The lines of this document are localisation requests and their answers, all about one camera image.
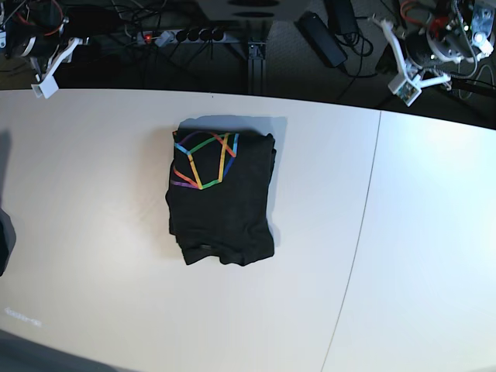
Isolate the black T-shirt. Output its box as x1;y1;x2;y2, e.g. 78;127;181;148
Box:
165;129;277;267

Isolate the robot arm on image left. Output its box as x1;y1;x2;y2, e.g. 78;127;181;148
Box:
1;1;69;75

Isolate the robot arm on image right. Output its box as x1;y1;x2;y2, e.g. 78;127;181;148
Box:
399;1;495;80

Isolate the grey power strip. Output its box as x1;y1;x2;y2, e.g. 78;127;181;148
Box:
136;28;228;47

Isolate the black power adapter brick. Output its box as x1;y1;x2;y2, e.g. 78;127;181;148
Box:
297;12;347;68

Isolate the dark object at left edge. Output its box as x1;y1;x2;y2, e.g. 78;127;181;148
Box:
0;212;16;276

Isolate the black tripod stand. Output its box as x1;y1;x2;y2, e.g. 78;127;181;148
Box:
377;57;496;117

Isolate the aluminium frame post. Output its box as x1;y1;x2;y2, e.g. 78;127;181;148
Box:
246;19;270;96

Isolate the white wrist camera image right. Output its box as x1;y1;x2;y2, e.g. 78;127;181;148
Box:
369;15;451;107

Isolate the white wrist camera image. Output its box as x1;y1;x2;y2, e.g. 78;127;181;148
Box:
369;15;451;107
31;37;89;99

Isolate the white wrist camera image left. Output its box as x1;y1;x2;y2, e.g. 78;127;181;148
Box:
31;37;89;99

